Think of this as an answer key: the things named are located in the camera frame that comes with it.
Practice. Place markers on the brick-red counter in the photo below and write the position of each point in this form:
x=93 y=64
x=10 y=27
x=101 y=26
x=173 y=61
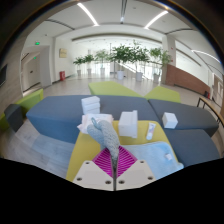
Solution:
x=186 y=80

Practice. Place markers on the light blue towel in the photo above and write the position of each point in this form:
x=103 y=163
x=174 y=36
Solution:
x=151 y=156

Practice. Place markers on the dark grey cube seat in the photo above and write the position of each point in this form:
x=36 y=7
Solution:
x=14 y=116

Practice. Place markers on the yellow wall picture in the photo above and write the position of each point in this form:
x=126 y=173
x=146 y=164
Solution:
x=63 y=53

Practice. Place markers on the row of potted plants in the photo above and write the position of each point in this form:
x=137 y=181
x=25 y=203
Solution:
x=121 y=56

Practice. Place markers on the black-framed wooden table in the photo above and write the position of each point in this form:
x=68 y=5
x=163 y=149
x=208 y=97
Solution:
x=213 y=108

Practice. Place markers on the ceiling light strips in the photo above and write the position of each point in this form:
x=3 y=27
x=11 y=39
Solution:
x=87 y=13

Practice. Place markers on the large white box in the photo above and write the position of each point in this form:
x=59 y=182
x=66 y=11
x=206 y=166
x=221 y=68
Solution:
x=128 y=124

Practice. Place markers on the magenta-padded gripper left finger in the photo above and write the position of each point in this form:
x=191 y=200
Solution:
x=87 y=173

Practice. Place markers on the long blue-grey upholstered bench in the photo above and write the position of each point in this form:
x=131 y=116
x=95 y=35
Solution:
x=56 y=115

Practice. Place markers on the white tube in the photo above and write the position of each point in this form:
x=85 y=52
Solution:
x=150 y=131

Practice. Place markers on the stack of white boxes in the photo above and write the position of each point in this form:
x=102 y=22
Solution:
x=90 y=104

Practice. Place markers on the small white box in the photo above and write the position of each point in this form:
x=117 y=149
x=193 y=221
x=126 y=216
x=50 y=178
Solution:
x=169 y=120

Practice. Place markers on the green upholstered bench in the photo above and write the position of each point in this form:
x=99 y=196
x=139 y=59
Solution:
x=110 y=89
x=163 y=94
x=30 y=100

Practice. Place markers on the green exit sign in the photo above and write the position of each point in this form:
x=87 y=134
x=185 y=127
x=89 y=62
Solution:
x=37 y=43

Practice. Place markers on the red bin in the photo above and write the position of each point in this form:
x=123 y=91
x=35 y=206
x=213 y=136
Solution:
x=62 y=76

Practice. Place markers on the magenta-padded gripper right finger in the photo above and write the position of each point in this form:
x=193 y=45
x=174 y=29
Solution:
x=140 y=173

